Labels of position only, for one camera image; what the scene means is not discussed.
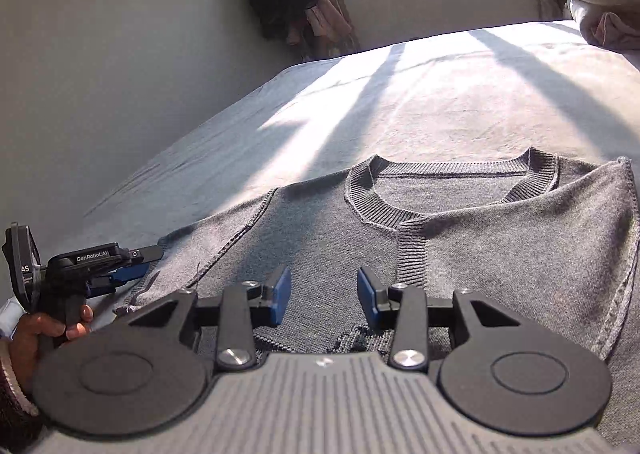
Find grey patterned knit sweater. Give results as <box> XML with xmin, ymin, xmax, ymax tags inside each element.
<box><xmin>112</xmin><ymin>147</ymin><xmax>640</xmax><ymax>450</ymax></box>

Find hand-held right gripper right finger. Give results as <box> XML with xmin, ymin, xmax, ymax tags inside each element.
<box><xmin>356</xmin><ymin>267</ymin><xmax>534</xmax><ymax>371</ymax></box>

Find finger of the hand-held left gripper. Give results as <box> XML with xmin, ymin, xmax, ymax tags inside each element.
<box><xmin>87</xmin><ymin>262</ymin><xmax>151</xmax><ymax>298</ymax></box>
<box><xmin>128</xmin><ymin>245</ymin><xmax>165</xmax><ymax>264</ymax></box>

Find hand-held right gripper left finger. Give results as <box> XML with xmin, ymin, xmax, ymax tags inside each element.
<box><xmin>116</xmin><ymin>265</ymin><xmax>293</xmax><ymax>371</ymax></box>

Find pink hanging clothing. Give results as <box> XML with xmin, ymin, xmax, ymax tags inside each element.
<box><xmin>300</xmin><ymin>0</ymin><xmax>353</xmax><ymax>48</ymax></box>

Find person's left forearm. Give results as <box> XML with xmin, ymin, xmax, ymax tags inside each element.
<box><xmin>0</xmin><ymin>298</ymin><xmax>46</xmax><ymax>442</ymax></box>

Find bed with grey sheet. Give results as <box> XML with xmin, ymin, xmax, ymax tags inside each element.
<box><xmin>65</xmin><ymin>17</ymin><xmax>640</xmax><ymax>450</ymax></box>

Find person's left hand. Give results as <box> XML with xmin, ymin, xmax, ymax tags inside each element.
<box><xmin>10</xmin><ymin>305</ymin><xmax>96</xmax><ymax>387</ymax></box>

